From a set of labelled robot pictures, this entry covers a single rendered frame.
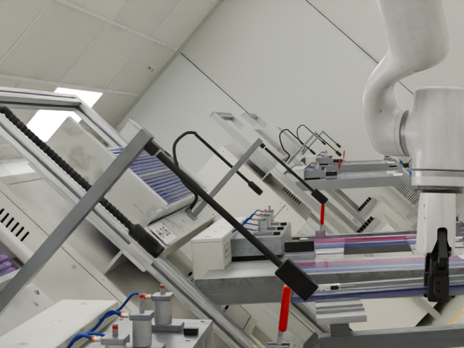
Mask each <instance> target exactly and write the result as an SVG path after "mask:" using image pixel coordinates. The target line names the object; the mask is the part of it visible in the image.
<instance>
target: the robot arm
mask: <svg viewBox="0 0 464 348"><path fill-rule="evenodd" d="M376 1H377V4H378V9H379V12H380V16H381V19H382V23H383V27H384V30H385V35H386V38H387V43H388V50H387V53H386V55H385V56H384V57H383V59H382V60H381V61H380V63H379V64H378V65H377V66H376V68H375V69H374V71H373V72H372V74H371V75H370V77H369V79H368V80H367V83H366V85H365V89H364V92H363V96H362V109H363V113H364V117H365V123H366V126H367V131H368V134H369V138H370V140H371V143H372V145H373V147H374V149H375V150H376V151H377V152H378V153H380V154H381V155H386V156H394V157H411V158H412V185H416V186H418V189H414V192H415V193H420V197H419V203H418V223H417V235H416V250H417V251H418V252H419V253H420V254H421V255H423V256H425V272H428V273H425V272H424V276H423V286H425V285H428V286H427V293H424V294H423V296H424V297H425V298H427V300H428V301H429V302H448V301H449V286H450V277H449V257H451V256H453V255H454V251H455V241H456V193H463V191H460V190H459V187H460V186H464V88H461V87H457V86H425V87H421V88H417V89H416V90H415V91H414V104H413V107H412V109H409V110H402V109H400V108H399V107H398V106H397V104H396V100H395V97H394V85H395V83H396V82H398V81H400V80H401V79H403V78H405V77H407V76H410V75H413V74H415V73H418V72H420V71H423V70H427V69H429V68H432V67H434V66H437V65H438V64H440V63H441V62H443V61H444V60H445V58H446V57H447V54H448V52H449V37H448V33H447V26H446V23H445V16H444V13H443V7H442V3H441V0H376Z"/></svg>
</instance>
